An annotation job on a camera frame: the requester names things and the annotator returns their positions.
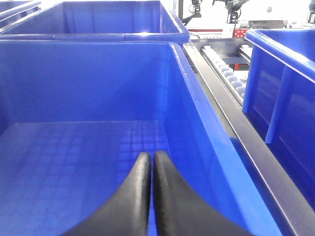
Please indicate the blue bin right of target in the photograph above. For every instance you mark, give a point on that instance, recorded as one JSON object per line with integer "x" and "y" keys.
{"x": 280, "y": 99}

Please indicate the right steel shelf rack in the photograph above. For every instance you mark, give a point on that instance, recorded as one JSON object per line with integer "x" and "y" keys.
{"x": 290, "y": 209}

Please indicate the white roller track right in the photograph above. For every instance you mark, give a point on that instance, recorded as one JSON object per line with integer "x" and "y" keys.
{"x": 226, "y": 74}

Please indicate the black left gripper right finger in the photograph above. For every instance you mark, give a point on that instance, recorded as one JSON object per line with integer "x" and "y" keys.
{"x": 180, "y": 211}

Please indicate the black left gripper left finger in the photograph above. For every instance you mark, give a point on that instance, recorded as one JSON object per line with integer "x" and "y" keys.
{"x": 126, "y": 213}

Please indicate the large blue target bin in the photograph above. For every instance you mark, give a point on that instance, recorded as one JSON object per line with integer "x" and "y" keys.
{"x": 75, "y": 115}

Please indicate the blue bin behind target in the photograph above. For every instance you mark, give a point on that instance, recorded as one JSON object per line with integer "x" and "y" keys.
{"x": 130, "y": 20}

